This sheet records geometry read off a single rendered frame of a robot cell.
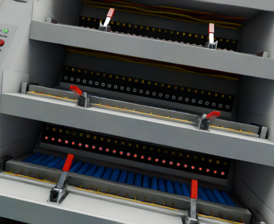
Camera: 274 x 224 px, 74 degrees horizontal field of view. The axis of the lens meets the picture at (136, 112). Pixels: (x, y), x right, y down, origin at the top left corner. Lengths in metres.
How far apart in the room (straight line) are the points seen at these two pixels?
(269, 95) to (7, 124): 0.63
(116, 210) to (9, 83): 0.37
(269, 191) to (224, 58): 0.30
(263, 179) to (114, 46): 0.46
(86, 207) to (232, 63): 0.44
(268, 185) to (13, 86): 0.61
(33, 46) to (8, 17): 0.08
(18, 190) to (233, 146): 0.45
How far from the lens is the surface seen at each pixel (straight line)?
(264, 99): 0.56
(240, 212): 0.50
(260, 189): 0.52
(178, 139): 0.39
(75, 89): 0.36
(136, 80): 0.57
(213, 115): 0.35
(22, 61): 0.54
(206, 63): 0.47
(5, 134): 0.54
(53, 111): 0.44
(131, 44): 0.47
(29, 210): 0.44
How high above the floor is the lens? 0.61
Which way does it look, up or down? 15 degrees up
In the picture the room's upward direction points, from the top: 12 degrees clockwise
